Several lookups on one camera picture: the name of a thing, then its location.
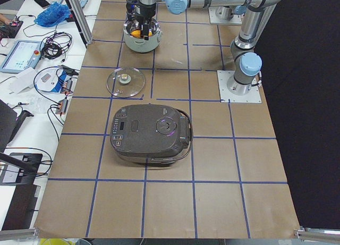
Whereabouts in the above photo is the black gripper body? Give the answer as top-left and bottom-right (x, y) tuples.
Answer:
(139, 2), (156, 21)

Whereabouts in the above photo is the yellow corn cob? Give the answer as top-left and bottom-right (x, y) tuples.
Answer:
(130, 30), (152, 38)

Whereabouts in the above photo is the glass pot lid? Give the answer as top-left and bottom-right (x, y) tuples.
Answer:
(106, 67), (145, 98)

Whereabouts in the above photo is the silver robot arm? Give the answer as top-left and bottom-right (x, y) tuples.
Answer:
(126, 0), (281, 96)

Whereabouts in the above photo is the grey cooking pot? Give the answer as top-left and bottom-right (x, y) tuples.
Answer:
(123, 18), (162, 53)

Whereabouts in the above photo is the blue plastic bag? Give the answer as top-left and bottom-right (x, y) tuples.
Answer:
(34, 2), (71, 28)

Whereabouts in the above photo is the black smartphone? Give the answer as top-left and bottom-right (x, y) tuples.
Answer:
(34, 0), (50, 9)

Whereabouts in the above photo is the black rice cooker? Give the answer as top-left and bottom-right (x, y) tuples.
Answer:
(110, 104), (193, 165)

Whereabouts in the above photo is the white round device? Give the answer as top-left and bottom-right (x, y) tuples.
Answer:
(35, 67), (63, 92)

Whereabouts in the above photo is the teach pendant tablet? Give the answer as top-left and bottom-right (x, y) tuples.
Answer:
(1, 40), (43, 74)

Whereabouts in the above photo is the white paper box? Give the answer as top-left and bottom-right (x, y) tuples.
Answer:
(9, 67), (37, 94)

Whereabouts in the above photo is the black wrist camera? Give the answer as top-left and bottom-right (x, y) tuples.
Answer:
(126, 0), (139, 21)

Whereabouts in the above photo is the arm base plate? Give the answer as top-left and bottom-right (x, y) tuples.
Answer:
(217, 70), (262, 104)
(208, 6), (242, 26)

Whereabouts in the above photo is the aluminium frame post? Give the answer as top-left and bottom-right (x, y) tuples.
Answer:
(65, 0), (93, 47)

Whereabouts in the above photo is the black cable bundle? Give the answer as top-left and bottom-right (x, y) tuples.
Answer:
(39, 32), (73, 60)

